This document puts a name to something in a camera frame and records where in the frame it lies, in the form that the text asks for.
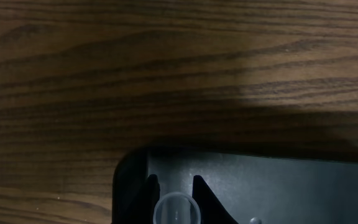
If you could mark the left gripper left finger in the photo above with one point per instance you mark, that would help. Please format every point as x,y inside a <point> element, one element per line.
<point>146,202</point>

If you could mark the clear test tube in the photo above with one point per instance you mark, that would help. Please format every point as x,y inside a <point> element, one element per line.
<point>166,199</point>

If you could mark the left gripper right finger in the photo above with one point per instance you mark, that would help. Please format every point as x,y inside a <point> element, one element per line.
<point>207,205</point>

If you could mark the black tray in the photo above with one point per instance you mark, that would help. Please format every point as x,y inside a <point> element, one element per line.
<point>291,186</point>

